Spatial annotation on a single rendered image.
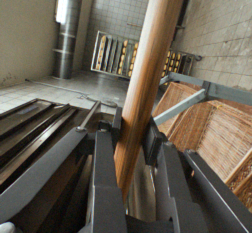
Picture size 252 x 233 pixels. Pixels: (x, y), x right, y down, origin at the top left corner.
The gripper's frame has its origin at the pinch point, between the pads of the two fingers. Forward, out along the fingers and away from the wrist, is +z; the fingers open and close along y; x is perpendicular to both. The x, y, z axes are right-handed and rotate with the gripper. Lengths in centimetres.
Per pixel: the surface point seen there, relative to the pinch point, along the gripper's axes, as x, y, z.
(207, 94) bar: 3.5, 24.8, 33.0
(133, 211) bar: -15.9, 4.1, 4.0
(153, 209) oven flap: -51, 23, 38
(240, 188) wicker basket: -22, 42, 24
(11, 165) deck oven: -53, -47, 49
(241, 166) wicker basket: -17, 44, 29
